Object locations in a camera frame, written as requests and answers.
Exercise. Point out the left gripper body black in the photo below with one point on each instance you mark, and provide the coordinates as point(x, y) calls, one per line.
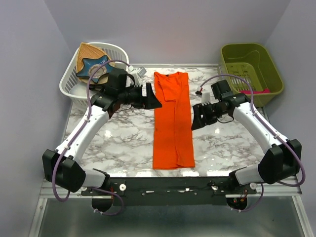
point(135, 97)

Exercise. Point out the white plastic basket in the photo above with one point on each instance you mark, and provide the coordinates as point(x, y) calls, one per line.
point(73, 87)

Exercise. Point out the pink cloth in bin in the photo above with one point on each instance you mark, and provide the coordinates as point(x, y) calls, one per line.
point(266, 90)

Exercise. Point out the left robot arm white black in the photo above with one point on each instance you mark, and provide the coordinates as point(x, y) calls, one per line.
point(61, 166)

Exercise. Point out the orange t shirt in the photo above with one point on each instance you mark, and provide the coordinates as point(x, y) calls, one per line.
point(173, 139)

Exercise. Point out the woven bamboo leaf tray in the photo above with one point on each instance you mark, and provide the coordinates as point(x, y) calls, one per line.
point(88, 51)

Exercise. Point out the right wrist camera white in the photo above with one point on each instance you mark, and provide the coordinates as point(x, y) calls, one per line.
point(205, 98)

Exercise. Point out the blue star shaped dish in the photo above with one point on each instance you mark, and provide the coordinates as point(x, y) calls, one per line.
point(93, 66)

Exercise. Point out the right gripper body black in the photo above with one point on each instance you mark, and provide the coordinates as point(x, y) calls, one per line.
point(211, 112)

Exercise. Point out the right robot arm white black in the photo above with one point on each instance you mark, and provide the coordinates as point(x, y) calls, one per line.
point(282, 156)

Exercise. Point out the green plastic bin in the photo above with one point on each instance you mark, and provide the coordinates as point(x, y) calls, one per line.
point(252, 62)

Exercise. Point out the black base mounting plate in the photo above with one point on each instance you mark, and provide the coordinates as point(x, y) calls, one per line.
point(169, 191)

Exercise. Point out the aluminium rail frame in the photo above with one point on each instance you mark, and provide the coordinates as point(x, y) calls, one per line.
point(280, 213)

